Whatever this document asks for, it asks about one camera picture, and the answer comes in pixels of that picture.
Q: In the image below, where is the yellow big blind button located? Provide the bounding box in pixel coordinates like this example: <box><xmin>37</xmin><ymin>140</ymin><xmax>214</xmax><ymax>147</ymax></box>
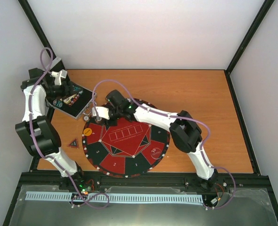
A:
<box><xmin>83</xmin><ymin>128</ymin><xmax>93</xmax><ymax>137</ymax></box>

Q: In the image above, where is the clear dealer button disc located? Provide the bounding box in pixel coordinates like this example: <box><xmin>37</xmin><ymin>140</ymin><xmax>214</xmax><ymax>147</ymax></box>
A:
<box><xmin>150</xmin><ymin>147</ymin><xmax>162</xmax><ymax>160</ymax></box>

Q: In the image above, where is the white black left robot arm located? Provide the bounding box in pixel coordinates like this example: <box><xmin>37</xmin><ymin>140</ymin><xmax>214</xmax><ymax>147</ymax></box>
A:
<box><xmin>15</xmin><ymin>68</ymin><xmax>91</xmax><ymax>190</ymax></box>

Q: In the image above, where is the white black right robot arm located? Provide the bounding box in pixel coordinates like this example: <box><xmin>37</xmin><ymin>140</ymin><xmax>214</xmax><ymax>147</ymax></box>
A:
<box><xmin>106</xmin><ymin>89</ymin><xmax>217</xmax><ymax>190</ymax></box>

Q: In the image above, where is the card box in case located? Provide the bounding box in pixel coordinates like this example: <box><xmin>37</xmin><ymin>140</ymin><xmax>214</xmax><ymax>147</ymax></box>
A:
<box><xmin>62</xmin><ymin>94</ymin><xmax>76</xmax><ymax>105</ymax></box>

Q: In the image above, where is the red dice row in case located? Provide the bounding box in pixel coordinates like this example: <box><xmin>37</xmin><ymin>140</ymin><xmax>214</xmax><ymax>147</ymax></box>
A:
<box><xmin>68</xmin><ymin>94</ymin><xmax>80</xmax><ymax>106</ymax></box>

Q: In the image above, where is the aluminium poker chip case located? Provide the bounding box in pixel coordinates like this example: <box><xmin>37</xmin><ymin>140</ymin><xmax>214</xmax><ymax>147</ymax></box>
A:
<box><xmin>40</xmin><ymin>57</ymin><xmax>96</xmax><ymax>119</ymax></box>

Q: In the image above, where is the round red black poker mat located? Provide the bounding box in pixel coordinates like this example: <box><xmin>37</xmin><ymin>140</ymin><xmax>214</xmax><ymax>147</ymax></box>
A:
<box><xmin>82</xmin><ymin>117</ymin><xmax>170</xmax><ymax>178</ymax></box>

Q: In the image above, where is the red black triangular token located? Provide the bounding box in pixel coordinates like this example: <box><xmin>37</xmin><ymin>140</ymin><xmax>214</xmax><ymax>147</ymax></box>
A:
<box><xmin>67</xmin><ymin>138</ymin><xmax>79</xmax><ymax>149</ymax></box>

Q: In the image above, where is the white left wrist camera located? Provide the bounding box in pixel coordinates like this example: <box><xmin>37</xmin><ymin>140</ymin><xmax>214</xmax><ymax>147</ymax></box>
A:
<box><xmin>51</xmin><ymin>70</ymin><xmax>67</xmax><ymax>86</ymax></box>

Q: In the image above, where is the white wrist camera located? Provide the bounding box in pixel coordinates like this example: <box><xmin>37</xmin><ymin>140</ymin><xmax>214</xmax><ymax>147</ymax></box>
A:
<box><xmin>91</xmin><ymin>106</ymin><xmax>110</xmax><ymax>120</ymax></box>
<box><xmin>51</xmin><ymin>70</ymin><xmax>67</xmax><ymax>86</ymax></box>

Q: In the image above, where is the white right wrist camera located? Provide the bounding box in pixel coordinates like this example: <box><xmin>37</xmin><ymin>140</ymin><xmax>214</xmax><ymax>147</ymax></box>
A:
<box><xmin>91</xmin><ymin>106</ymin><xmax>110</xmax><ymax>120</ymax></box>

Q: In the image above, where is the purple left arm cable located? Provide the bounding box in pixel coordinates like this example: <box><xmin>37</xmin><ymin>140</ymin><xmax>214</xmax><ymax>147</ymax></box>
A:
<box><xmin>27</xmin><ymin>47</ymin><xmax>110</xmax><ymax>210</ymax></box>

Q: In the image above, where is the light blue slotted cable duct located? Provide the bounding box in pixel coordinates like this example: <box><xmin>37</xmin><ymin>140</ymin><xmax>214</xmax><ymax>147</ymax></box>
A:
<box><xmin>25</xmin><ymin>191</ymin><xmax>203</xmax><ymax>205</ymax></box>

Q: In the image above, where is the black frame rail front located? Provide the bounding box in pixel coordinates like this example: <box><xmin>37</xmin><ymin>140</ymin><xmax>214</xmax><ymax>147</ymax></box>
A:
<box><xmin>18</xmin><ymin>170</ymin><xmax>271</xmax><ymax>193</ymax></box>

